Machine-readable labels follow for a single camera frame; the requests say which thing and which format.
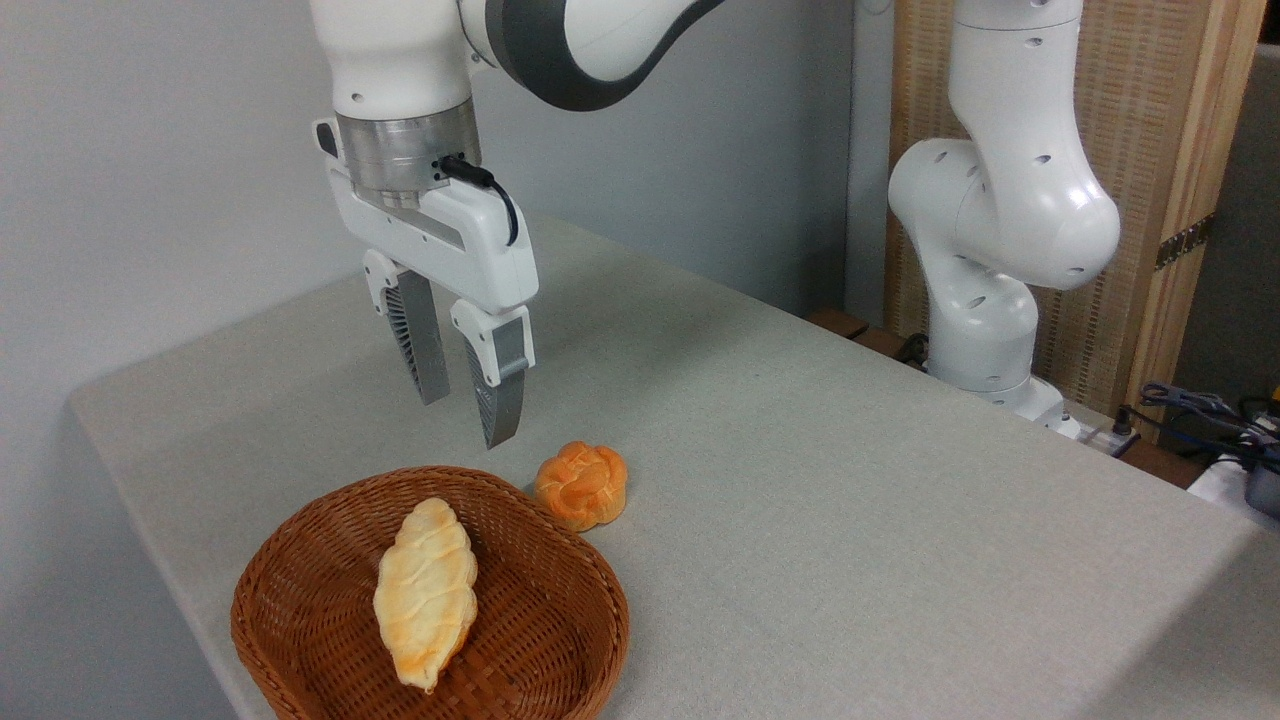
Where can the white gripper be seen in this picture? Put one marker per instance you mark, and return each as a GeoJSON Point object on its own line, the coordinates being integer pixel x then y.
{"type": "Point", "coordinates": [450, 240]}

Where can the long pale bread loaf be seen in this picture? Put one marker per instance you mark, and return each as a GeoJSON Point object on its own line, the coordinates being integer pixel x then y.
{"type": "Point", "coordinates": [425, 595]}

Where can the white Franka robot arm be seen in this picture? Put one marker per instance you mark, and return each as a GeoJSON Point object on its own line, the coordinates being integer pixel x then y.
{"type": "Point", "coordinates": [1000, 220]}

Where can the round orange bread bun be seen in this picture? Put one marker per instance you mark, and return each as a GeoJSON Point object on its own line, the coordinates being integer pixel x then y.
{"type": "Point", "coordinates": [580, 487]}

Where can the brown wicker basket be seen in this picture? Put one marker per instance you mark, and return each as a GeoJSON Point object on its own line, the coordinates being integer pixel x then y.
{"type": "Point", "coordinates": [540, 620]}

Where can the brown wooden base board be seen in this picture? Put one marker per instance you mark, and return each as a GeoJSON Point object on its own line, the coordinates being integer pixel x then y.
{"type": "Point", "coordinates": [850, 328]}

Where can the metal screen hinge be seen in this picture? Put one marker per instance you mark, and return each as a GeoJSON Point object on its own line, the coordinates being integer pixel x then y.
{"type": "Point", "coordinates": [1185, 243]}

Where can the wooden woven folding screen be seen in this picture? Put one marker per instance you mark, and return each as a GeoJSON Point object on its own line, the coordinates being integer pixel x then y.
{"type": "Point", "coordinates": [1150, 110]}

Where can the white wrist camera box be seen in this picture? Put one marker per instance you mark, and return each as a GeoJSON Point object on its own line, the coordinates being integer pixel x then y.
{"type": "Point", "coordinates": [326, 138]}

